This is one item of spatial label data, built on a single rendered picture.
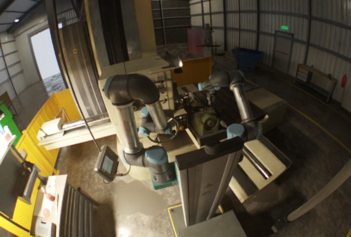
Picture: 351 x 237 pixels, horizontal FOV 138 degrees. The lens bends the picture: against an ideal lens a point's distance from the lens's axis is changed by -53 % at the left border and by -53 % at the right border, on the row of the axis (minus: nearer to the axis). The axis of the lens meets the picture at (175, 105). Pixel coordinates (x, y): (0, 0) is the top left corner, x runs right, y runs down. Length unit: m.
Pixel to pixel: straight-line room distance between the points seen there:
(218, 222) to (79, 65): 2.44
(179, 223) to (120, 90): 1.75
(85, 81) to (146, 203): 2.07
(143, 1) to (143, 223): 3.11
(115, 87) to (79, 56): 1.55
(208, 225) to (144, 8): 2.54
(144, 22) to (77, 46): 0.97
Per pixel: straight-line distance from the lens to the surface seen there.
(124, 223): 2.53
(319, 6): 8.08
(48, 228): 1.88
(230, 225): 1.52
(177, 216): 2.05
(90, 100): 2.33
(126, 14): 2.06
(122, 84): 0.64
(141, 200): 2.57
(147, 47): 2.09
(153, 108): 0.72
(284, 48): 8.61
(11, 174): 2.10
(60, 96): 4.54
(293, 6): 8.55
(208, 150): 0.64
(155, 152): 0.80
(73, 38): 2.16
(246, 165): 2.03
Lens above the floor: 2.30
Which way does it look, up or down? 32 degrees down
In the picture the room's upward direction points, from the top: 6 degrees counter-clockwise
